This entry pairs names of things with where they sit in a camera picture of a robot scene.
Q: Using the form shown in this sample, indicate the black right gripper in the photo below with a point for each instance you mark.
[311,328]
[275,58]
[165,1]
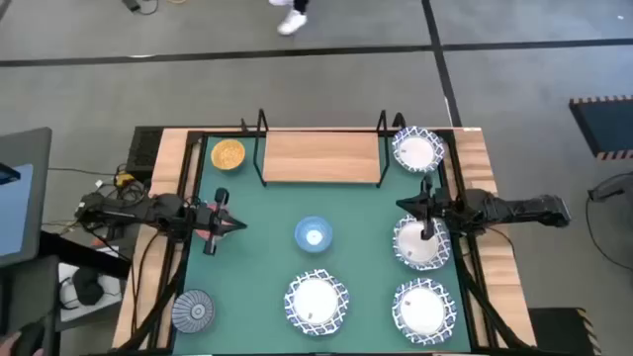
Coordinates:
[429,212]

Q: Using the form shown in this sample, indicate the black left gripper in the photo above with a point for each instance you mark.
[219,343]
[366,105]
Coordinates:
[210,220]

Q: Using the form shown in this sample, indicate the red patterned bowl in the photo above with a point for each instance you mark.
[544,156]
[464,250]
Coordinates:
[227,225]

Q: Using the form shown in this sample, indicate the blue white paper bowl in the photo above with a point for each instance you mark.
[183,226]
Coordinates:
[423,311]
[418,151]
[415,252]
[315,301]

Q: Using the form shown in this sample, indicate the blue and white patterned bowl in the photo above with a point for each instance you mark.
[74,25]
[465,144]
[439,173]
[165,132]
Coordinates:
[193,311]

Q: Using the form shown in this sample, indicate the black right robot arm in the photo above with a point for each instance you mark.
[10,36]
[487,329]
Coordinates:
[519,210]

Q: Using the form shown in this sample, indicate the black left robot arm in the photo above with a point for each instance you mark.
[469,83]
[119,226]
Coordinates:
[163,207]

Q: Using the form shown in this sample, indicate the green table mat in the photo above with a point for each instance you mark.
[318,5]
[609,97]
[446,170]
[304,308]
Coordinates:
[356,217]

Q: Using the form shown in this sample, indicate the black clamp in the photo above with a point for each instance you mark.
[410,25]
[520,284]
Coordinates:
[398,121]
[244,126]

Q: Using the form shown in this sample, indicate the black perforated box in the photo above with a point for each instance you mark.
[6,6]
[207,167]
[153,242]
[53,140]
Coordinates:
[146,148]

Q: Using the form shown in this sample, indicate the small orange object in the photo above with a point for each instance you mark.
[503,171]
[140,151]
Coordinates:
[98,242]

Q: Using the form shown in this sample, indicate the white paper sheet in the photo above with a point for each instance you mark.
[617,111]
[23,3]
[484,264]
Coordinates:
[111,296]

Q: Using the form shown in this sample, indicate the black stand bar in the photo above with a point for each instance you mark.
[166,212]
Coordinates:
[84,254]

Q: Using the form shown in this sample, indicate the black platform hazard stripes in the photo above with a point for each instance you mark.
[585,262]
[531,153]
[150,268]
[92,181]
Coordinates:
[559,331]

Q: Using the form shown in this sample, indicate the grey monitor blue screen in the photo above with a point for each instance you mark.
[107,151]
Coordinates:
[25,207]

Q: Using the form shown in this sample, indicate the person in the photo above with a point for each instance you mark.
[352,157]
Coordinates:
[292,22]

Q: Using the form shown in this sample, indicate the blue platform hazard stripes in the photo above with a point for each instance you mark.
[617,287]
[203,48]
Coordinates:
[608,126]

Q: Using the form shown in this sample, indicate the dark grey desk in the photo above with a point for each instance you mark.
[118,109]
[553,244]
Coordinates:
[29,296]

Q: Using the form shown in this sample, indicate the black computer mouse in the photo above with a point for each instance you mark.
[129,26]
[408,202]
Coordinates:
[29,341]

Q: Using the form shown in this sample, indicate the black power adapter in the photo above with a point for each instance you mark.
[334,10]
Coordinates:
[131,4]

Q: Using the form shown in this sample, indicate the person's hand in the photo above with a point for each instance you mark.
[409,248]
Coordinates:
[7,346]

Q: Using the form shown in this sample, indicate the black metal table frame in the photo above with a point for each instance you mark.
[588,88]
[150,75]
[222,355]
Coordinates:
[194,136]

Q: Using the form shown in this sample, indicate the wooden shelf black metal frame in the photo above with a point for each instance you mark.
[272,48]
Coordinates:
[321,158]

